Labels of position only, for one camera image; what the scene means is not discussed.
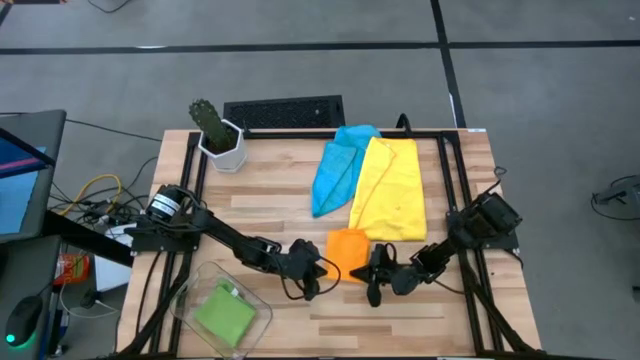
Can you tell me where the yellow microfiber towel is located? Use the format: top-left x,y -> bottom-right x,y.
348,137 -> 429,243

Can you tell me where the black metal beam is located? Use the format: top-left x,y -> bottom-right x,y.
42,209 -> 134,269

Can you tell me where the dark green cactus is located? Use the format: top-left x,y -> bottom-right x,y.
188,98 -> 236,154

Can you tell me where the laptop screen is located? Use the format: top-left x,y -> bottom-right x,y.
0,109 -> 68,244

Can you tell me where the blue microfiber towel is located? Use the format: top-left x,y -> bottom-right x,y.
311,124 -> 384,219

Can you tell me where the orange microfiber towel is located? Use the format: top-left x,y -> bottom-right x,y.
325,228 -> 372,284

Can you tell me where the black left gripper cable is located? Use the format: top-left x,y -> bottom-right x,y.
278,254 -> 343,302

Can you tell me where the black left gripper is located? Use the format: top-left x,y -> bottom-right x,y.
273,239 -> 329,302

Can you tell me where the white hexagonal plant pot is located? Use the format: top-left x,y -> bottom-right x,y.
197,118 -> 248,174

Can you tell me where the yellow cable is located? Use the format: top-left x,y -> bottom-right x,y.
59,173 -> 123,216

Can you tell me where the clear plastic bin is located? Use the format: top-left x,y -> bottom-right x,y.
169,260 -> 274,360

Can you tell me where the black aluminium table frame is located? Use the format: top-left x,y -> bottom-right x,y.
117,128 -> 551,360

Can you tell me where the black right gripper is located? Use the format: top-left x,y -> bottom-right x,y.
349,243 -> 427,307

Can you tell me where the grey stand base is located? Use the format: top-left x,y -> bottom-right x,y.
591,174 -> 640,222

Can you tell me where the black computer mouse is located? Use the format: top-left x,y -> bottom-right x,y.
4,294 -> 44,347

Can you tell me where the black floor cable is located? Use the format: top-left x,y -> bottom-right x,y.
0,112 -> 164,144

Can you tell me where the white box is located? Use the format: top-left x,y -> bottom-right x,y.
93,224 -> 135,293

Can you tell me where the green microfiber towel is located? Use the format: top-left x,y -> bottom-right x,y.
193,284 -> 257,349

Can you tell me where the grey side desk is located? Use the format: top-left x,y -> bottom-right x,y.
0,234 -> 64,360

